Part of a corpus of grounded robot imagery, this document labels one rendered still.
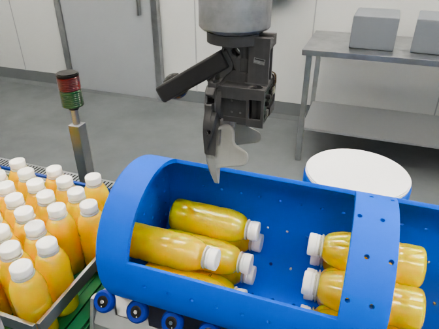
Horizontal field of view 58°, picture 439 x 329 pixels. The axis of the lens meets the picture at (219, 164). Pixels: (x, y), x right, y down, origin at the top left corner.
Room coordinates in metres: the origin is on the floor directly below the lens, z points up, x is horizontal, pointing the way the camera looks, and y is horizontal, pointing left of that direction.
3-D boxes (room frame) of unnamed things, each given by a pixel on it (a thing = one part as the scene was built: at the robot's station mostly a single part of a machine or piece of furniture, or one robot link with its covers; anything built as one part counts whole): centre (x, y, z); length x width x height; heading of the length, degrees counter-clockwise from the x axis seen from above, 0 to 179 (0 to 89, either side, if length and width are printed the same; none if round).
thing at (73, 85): (1.12, 0.44, 1.23); 0.06 x 0.06 x 0.04
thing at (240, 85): (0.52, -0.03, 1.43); 0.09 x 0.08 x 0.12; 71
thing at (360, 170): (0.94, -0.38, 1.03); 0.28 x 0.28 x 0.01
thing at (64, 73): (1.12, 0.44, 1.18); 0.06 x 0.06 x 0.16
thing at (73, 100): (1.12, 0.44, 1.18); 0.06 x 0.06 x 0.05
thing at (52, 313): (0.68, 0.27, 0.96); 0.40 x 0.01 x 0.03; 161
